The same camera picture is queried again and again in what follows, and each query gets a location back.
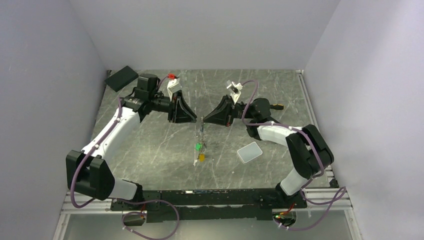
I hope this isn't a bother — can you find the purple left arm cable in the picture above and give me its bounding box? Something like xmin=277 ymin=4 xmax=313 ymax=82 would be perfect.
xmin=69 ymin=73 xmax=181 ymax=240

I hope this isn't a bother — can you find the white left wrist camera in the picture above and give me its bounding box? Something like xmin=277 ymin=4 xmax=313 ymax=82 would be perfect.
xmin=166 ymin=78 xmax=183 ymax=102

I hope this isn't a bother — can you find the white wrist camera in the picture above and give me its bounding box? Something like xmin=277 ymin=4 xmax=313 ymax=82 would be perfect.
xmin=166 ymin=78 xmax=183 ymax=102
xmin=226 ymin=80 xmax=243 ymax=104

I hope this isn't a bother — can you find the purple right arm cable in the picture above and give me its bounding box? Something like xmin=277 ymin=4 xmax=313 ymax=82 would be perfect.
xmin=240 ymin=79 xmax=347 ymax=232

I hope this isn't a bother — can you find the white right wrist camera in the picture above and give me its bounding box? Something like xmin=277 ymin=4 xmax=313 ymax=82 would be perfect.
xmin=226 ymin=80 xmax=243 ymax=104

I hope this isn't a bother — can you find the black box at rear left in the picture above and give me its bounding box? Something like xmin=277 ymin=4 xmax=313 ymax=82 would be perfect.
xmin=104 ymin=65 xmax=139 ymax=92

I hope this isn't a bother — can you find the yellow key tag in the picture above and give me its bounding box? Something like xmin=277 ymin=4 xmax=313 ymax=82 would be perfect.
xmin=198 ymin=153 xmax=206 ymax=162

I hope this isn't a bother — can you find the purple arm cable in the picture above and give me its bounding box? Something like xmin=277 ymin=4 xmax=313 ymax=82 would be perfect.
xmin=240 ymin=79 xmax=347 ymax=232
xmin=69 ymin=73 xmax=181 ymax=240

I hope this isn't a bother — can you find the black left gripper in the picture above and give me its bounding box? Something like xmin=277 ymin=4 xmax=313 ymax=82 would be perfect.
xmin=149 ymin=89 xmax=197 ymax=124

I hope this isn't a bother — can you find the aluminium frame rail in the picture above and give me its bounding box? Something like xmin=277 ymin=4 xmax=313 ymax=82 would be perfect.
xmin=53 ymin=188 xmax=363 ymax=240

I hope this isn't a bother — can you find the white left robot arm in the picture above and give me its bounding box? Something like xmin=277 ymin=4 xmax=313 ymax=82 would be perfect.
xmin=65 ymin=73 xmax=197 ymax=210

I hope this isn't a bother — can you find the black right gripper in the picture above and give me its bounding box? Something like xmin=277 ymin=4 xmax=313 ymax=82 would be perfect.
xmin=203 ymin=94 xmax=255 ymax=128

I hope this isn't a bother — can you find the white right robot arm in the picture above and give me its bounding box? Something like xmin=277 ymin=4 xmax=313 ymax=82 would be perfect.
xmin=203 ymin=95 xmax=335 ymax=208

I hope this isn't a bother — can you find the black yellow handled screwdriver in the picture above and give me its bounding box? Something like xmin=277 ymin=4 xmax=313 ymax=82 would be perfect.
xmin=270 ymin=104 xmax=285 ymax=111

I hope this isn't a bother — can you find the green key tag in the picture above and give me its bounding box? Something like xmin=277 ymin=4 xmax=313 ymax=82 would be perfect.
xmin=195 ymin=142 xmax=203 ymax=152

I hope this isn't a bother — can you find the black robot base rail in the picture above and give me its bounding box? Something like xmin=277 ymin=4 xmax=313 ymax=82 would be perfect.
xmin=110 ymin=188 xmax=307 ymax=223

